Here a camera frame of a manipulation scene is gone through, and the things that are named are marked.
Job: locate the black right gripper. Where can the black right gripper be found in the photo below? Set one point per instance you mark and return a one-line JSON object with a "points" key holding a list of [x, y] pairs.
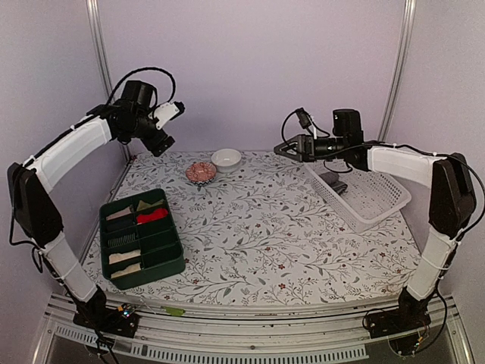
{"points": [[307, 153]]}

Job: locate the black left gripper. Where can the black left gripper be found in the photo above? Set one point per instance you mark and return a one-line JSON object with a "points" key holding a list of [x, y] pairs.
{"points": [[153, 144]]}

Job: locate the khaki tan underwear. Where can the khaki tan underwear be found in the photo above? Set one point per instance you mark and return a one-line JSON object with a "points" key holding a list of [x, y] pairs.
{"points": [[142, 205]]}

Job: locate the red garment with white print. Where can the red garment with white print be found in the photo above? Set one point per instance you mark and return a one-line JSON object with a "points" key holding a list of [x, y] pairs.
{"points": [[157, 214]]}

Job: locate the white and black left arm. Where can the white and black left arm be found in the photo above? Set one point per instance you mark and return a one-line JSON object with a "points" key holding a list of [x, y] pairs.
{"points": [[31, 184]]}

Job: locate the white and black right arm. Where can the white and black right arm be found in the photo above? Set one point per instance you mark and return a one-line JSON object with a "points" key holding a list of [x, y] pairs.
{"points": [[452, 203]]}

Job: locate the beige rolled underwear top slot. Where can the beige rolled underwear top slot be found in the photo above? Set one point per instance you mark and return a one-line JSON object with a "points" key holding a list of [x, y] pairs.
{"points": [[121, 213]]}

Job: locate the grey striped rolled underwear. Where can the grey striped rolled underwear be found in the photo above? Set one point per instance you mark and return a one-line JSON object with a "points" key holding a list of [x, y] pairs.
{"points": [[121, 240]]}

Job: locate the cream rolled underwear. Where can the cream rolled underwear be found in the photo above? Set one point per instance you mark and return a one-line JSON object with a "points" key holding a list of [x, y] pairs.
{"points": [[119, 257]]}

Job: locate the cream rolled underwear front slot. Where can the cream rolled underwear front slot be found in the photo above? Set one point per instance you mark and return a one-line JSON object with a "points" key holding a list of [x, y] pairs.
{"points": [[127, 271]]}

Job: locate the grey striped garment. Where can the grey striped garment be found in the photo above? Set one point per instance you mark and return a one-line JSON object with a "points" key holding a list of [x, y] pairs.
{"points": [[332, 179]]}

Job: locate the white ceramic bowl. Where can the white ceramic bowl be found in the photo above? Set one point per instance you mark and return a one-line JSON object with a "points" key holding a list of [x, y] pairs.
{"points": [[226, 160]]}

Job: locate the pink patterned small bowl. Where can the pink patterned small bowl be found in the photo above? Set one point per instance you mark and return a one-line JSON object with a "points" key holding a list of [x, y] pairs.
{"points": [[201, 173]]}

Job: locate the white plastic laundry basket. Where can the white plastic laundry basket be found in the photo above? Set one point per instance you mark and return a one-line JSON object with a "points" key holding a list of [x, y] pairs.
{"points": [[369, 198]]}

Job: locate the dark green divided organizer tray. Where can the dark green divided organizer tray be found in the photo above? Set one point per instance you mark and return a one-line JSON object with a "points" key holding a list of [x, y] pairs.
{"points": [[162, 254]]}

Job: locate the green tape scrap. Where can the green tape scrap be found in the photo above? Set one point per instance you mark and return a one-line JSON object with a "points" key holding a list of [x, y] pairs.
{"points": [[174, 311]]}

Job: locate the left aluminium frame post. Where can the left aluminium frame post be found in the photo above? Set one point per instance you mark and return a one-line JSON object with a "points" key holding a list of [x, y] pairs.
{"points": [[95, 25]]}

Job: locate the aluminium frame post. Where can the aluminium frame post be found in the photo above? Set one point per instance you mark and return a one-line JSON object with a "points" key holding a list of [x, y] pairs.
{"points": [[95, 25], [408, 19]]}

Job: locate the right aluminium frame post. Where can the right aluminium frame post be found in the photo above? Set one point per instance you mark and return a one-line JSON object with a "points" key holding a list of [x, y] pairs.
{"points": [[408, 19]]}

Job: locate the aluminium front rail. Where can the aluminium front rail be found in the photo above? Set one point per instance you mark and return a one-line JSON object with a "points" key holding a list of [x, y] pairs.
{"points": [[318, 333]]}

